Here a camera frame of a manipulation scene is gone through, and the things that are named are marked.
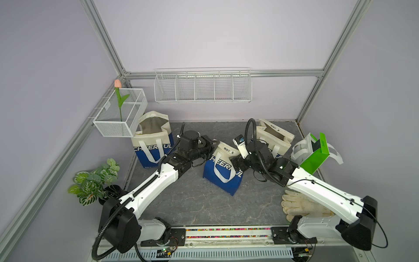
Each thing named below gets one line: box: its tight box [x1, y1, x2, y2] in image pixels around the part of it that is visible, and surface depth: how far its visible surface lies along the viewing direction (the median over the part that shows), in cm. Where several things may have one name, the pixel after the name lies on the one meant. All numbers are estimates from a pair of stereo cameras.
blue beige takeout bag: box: [131, 110, 175, 169], surface depth 86 cm
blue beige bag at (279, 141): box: [255, 118, 296, 159], surface depth 82 cm
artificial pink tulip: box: [114, 79, 131, 122], surface depth 85 cm
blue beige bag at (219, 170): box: [202, 140, 244, 197], surface depth 80 cm
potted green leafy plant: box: [67, 158, 129, 206], surface depth 66 cm
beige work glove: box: [280, 189, 335, 223], surface depth 82 cm
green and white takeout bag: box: [290, 132, 344, 175], surface depth 78 cm
